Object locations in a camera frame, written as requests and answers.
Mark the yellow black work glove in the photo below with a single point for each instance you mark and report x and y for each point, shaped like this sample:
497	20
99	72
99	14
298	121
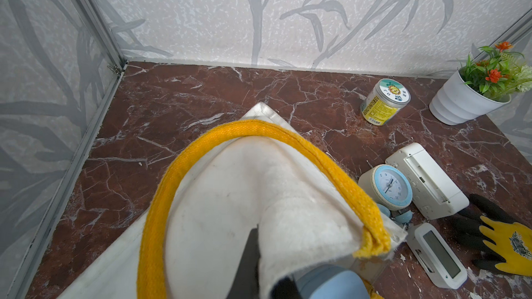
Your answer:
487	228

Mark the light blue square clock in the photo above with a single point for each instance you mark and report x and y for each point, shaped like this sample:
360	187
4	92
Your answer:
330	281

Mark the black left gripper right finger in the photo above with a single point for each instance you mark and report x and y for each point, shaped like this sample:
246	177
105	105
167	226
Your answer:
285	289

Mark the white canvas bag yellow handles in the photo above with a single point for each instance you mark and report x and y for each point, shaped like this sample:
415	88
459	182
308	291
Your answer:
247	183

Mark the white rectangular alarm clock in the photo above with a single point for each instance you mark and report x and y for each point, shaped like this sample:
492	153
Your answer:
434	193

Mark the blue round alarm clock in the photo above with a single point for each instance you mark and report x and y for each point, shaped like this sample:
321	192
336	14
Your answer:
391	190

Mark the white potted artificial plant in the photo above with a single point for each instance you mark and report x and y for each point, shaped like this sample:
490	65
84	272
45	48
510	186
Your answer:
480	87

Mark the aluminium cage frame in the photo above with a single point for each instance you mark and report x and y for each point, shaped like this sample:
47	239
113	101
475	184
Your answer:
87	133

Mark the white digital LCD clock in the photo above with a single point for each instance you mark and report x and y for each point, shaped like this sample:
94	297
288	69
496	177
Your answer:
437	259

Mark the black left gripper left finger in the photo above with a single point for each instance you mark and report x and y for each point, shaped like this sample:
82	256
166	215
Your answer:
246	281

